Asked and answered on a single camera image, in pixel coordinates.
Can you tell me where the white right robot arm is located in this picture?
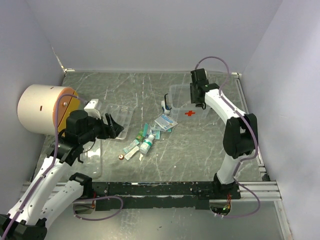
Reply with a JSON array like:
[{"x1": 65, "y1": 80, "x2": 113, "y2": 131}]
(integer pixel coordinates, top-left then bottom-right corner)
[{"x1": 190, "y1": 68, "x2": 258, "y2": 199}]

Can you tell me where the white flat packet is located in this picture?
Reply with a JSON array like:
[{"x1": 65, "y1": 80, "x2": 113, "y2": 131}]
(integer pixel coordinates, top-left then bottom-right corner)
[{"x1": 124, "y1": 146, "x2": 139, "y2": 161}]

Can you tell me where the white bottle green label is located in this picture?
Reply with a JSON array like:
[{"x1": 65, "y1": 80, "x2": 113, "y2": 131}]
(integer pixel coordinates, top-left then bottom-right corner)
[{"x1": 139, "y1": 134, "x2": 155, "y2": 155}]

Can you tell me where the clear first aid box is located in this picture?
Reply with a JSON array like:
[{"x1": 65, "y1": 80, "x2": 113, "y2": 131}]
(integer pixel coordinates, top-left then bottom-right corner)
[{"x1": 167, "y1": 84, "x2": 210, "y2": 123}]

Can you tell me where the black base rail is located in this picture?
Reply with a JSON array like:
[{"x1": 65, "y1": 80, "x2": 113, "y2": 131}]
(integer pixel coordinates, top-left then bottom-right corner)
[{"x1": 90, "y1": 181, "x2": 241, "y2": 211}]

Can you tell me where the white blue sachet pack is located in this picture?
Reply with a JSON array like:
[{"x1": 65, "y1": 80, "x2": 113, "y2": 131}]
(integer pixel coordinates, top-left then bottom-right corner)
[{"x1": 154, "y1": 114, "x2": 178, "y2": 131}]

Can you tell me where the cream cylinder with orange face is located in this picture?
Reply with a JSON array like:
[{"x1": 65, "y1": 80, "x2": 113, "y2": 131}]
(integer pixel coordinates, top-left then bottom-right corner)
[{"x1": 17, "y1": 84, "x2": 77, "y2": 136}]

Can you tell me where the clear lid with black handle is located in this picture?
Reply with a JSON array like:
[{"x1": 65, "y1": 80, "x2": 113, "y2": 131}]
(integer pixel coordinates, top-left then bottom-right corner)
[{"x1": 74, "y1": 139, "x2": 103, "y2": 180}]

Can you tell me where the small green box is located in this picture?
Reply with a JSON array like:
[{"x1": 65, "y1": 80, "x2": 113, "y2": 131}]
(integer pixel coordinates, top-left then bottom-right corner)
[{"x1": 135, "y1": 129, "x2": 145, "y2": 143}]

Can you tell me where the teal white tube box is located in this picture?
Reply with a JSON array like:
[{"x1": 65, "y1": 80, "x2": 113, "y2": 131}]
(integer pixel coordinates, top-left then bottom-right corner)
[{"x1": 123, "y1": 139, "x2": 140, "y2": 154}]

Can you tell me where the clear compartment tray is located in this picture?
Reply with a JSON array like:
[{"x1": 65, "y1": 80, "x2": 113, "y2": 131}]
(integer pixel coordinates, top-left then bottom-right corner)
[{"x1": 103, "y1": 103, "x2": 134, "y2": 140}]

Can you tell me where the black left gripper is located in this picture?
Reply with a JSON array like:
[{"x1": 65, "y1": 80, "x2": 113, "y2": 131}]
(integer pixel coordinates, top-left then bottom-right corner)
[{"x1": 79, "y1": 112, "x2": 124, "y2": 144}]

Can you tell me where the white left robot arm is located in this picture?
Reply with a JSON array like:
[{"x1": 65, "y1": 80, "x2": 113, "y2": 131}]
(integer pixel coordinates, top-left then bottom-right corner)
[{"x1": 0, "y1": 110, "x2": 124, "y2": 240}]

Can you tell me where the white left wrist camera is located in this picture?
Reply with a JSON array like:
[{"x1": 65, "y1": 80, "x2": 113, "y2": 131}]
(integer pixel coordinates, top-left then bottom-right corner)
[{"x1": 84, "y1": 98, "x2": 102, "y2": 119}]

